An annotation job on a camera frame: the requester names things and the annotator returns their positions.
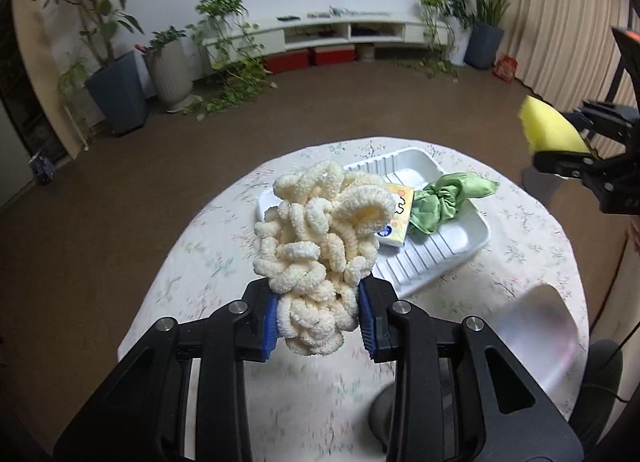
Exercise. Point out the red paper bag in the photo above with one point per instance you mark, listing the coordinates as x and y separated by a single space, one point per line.
506 68

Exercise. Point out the plant in ribbed white pot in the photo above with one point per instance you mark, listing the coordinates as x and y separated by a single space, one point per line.
170 72

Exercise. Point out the white television cabinet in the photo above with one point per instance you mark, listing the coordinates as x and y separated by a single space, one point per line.
310 34

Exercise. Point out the floral tablecloth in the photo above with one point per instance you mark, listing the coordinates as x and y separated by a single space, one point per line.
200 262

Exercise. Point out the yellow tissue pack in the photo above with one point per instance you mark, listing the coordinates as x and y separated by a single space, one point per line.
400 212

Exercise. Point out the large-leaf plant in dark pot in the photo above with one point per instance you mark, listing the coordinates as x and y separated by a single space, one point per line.
484 44

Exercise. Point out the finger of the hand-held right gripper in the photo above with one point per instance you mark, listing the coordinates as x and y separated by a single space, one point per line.
605 119
565 163

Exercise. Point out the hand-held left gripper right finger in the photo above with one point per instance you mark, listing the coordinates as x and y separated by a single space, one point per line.
367 329

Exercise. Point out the beige curtain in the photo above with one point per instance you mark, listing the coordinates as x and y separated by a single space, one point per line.
565 17

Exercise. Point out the white wall cabinet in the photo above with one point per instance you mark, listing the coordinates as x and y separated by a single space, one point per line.
12 167

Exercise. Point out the white plastic tray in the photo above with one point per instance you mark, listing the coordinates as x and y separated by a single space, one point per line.
440 252

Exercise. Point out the cream chenille loop scrubber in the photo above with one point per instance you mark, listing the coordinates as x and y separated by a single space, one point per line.
310 242

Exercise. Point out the red storage box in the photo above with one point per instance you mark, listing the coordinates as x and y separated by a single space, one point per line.
287 61
332 54

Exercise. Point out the trailing pothos plant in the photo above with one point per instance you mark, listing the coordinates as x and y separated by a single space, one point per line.
225 12

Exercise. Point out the tall plant in dark pot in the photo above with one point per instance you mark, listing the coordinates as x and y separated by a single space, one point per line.
120 92

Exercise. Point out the small trailing plant white pot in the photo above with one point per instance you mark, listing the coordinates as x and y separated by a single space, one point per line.
435 7

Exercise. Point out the knotted green cloth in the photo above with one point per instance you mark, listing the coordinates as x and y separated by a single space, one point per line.
435 202

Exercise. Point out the thin grassy plant on stand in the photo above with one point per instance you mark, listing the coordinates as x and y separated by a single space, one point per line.
75 77

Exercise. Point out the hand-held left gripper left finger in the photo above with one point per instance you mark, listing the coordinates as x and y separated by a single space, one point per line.
270 329

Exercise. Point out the thick yellow sponge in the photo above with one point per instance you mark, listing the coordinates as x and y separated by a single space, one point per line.
547 129

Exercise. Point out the black remote control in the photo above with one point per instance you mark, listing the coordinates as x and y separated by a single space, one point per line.
287 18

